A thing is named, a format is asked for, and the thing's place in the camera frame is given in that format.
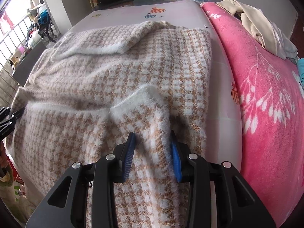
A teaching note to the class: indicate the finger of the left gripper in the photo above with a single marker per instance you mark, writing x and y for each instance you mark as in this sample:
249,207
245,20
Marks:
8,121

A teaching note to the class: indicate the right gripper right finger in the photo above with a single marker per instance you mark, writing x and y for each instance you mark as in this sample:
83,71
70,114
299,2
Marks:
217,192

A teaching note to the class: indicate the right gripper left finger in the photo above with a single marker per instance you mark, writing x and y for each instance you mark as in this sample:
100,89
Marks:
65,205

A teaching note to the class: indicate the brown white houndstooth coat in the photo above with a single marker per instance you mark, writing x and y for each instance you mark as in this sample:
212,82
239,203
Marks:
88,92

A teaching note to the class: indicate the dark grey cabinet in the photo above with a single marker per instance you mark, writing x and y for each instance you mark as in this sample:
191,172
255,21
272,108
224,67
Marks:
25,67

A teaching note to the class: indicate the wheelchair with blue bag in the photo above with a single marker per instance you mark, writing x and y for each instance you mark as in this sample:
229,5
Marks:
41,23

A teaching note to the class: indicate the pink floral blanket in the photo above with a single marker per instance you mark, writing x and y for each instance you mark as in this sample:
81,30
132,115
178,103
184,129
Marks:
270,96

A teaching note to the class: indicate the teal cloth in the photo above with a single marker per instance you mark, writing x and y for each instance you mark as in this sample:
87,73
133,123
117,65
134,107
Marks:
300,66

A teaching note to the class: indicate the beige garment pile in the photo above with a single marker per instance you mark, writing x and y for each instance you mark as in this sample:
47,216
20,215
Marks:
261,29

